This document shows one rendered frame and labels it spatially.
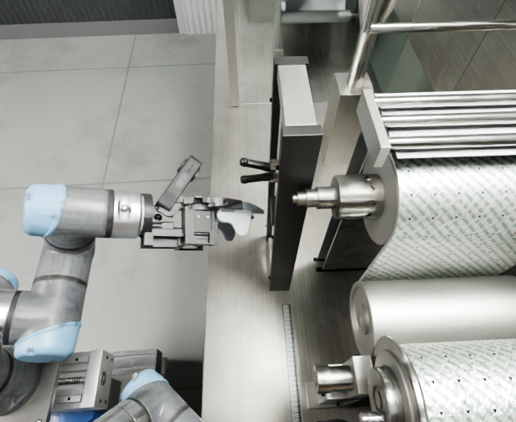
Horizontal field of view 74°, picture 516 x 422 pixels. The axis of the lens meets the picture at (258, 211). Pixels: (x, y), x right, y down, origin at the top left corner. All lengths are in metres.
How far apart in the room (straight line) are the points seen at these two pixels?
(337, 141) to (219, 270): 0.50
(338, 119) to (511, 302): 0.59
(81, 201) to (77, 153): 2.11
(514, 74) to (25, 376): 1.20
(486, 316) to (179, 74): 2.77
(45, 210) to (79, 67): 2.90
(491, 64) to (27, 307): 0.93
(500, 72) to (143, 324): 1.69
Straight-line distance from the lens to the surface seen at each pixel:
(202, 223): 0.57
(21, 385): 1.03
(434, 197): 0.47
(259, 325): 0.87
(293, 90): 0.49
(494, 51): 0.90
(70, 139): 2.76
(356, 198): 0.48
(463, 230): 0.51
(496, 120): 0.51
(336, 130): 1.02
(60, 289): 0.59
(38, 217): 0.54
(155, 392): 0.72
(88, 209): 0.54
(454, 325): 0.60
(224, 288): 0.90
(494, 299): 0.64
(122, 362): 1.63
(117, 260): 2.06
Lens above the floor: 1.74
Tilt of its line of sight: 57 degrees down
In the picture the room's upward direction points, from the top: straight up
